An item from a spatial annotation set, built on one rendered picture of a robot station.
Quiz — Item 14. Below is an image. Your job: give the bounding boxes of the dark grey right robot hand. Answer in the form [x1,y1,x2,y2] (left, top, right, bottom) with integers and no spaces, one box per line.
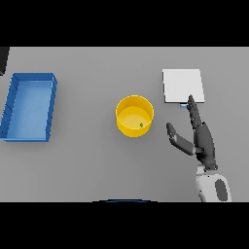
[165,94,219,172]

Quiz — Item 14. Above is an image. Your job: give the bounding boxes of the pale square measuring scale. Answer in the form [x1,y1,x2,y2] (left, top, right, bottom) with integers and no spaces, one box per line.
[161,68,206,109]

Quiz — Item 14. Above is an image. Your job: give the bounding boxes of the yellow bowl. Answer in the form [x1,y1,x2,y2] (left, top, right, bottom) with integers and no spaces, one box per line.
[115,94,155,139]

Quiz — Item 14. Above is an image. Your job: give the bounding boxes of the blue tray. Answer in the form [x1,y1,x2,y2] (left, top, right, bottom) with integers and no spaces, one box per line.
[0,72,58,143]

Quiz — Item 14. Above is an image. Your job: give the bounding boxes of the dark object at table edge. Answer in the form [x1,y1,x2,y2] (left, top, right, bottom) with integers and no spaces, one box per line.
[0,47,11,77]

